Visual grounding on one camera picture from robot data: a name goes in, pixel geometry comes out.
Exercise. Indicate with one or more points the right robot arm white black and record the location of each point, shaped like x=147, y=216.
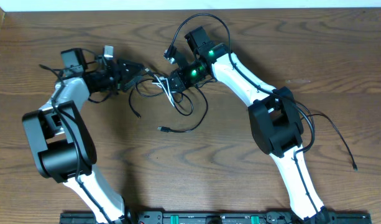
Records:
x=275, y=118

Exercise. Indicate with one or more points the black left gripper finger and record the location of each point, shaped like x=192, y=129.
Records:
x=127, y=83
x=129, y=69

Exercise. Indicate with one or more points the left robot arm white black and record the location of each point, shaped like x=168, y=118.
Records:
x=59, y=141

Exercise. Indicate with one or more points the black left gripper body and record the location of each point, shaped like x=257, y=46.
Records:
x=109, y=79

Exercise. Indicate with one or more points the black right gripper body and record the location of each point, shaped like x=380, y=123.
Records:
x=189, y=77

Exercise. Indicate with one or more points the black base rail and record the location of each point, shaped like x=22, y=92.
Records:
x=224, y=218

